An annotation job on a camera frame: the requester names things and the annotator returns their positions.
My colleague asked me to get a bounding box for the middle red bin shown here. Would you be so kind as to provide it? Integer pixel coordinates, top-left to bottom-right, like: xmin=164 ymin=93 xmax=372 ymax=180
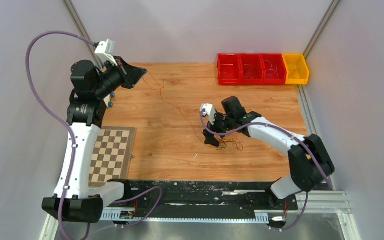
xmin=239 ymin=54 xmax=264 ymax=85

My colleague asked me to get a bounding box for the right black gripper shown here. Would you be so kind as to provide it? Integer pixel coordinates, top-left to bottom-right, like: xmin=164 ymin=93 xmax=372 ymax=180
xmin=203 ymin=110 xmax=235 ymax=147

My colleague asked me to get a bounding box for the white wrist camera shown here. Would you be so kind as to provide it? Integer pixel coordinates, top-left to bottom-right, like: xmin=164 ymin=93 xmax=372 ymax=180
xmin=200 ymin=103 xmax=216 ymax=125
xmin=94 ymin=39 xmax=118 ymax=66

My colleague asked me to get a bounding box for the aluminium frame rail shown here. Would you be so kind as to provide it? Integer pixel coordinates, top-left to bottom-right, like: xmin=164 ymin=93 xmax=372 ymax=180
xmin=50 ymin=186 xmax=352 ymax=215

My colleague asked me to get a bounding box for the slotted cable duct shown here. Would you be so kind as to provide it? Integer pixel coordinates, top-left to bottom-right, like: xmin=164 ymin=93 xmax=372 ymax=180
xmin=99 ymin=209 xmax=270 ymax=224

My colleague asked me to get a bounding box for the wooden chessboard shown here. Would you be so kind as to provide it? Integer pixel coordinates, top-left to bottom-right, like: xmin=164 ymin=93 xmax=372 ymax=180
xmin=88 ymin=126 xmax=136 ymax=188

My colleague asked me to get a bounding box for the yellow bin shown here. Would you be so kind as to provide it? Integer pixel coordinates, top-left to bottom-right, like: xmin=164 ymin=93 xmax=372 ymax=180
xmin=282 ymin=53 xmax=310 ymax=85

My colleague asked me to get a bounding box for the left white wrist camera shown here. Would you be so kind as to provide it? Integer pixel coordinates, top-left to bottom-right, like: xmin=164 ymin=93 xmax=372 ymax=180
xmin=94 ymin=39 xmax=118 ymax=66

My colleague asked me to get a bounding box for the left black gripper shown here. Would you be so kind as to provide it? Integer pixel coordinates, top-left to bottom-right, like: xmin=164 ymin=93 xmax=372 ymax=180
xmin=93 ymin=56 xmax=146 ymax=99

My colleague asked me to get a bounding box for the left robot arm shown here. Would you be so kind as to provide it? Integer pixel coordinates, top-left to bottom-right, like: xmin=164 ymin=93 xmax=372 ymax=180
xmin=41 ymin=56 xmax=147 ymax=224

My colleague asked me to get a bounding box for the toy block car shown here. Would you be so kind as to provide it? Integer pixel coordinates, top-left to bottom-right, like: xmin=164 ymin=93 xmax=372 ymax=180
xmin=104 ymin=92 xmax=115 ymax=108

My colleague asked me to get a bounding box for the dark brown wire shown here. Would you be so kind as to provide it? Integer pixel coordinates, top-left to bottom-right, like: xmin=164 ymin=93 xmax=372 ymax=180
xmin=242 ymin=62 xmax=260 ymax=82
xmin=215 ymin=135 xmax=244 ymax=152

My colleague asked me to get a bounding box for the right red bin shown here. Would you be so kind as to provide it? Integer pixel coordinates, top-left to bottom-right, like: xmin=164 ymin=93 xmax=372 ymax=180
xmin=262 ymin=53 xmax=287 ymax=85

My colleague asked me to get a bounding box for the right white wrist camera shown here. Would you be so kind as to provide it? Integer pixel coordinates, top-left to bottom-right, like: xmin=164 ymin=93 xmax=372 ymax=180
xmin=200 ymin=103 xmax=216 ymax=125

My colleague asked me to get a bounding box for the orange wire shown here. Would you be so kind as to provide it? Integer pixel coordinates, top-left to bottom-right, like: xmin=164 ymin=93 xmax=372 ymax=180
xmin=141 ymin=70 xmax=209 ymax=144

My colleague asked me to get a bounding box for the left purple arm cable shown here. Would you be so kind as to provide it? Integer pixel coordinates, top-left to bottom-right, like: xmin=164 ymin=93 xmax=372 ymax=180
xmin=25 ymin=30 xmax=163 ymax=240

